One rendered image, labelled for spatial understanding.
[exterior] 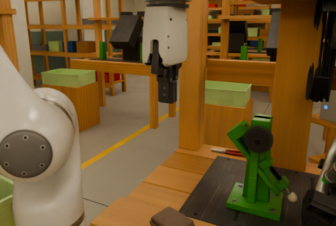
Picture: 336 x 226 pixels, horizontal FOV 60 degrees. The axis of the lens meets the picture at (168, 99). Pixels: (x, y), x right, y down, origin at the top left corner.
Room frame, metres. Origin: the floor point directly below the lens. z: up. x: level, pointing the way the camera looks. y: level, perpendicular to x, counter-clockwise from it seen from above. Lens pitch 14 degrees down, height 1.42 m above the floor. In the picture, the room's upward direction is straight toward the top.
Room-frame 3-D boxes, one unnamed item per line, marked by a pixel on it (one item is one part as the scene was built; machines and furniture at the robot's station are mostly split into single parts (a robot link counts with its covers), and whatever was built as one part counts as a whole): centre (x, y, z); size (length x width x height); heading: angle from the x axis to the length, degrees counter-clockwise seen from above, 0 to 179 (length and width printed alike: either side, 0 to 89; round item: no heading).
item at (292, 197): (0.74, -0.34, 0.96); 0.06 x 0.03 x 0.06; 65
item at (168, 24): (0.53, 0.00, 1.41); 0.10 x 0.07 x 0.11; 155
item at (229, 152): (1.17, -0.27, 0.89); 0.16 x 0.05 x 0.01; 73
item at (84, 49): (6.61, 2.15, 1.13); 2.48 x 0.54 x 2.27; 64
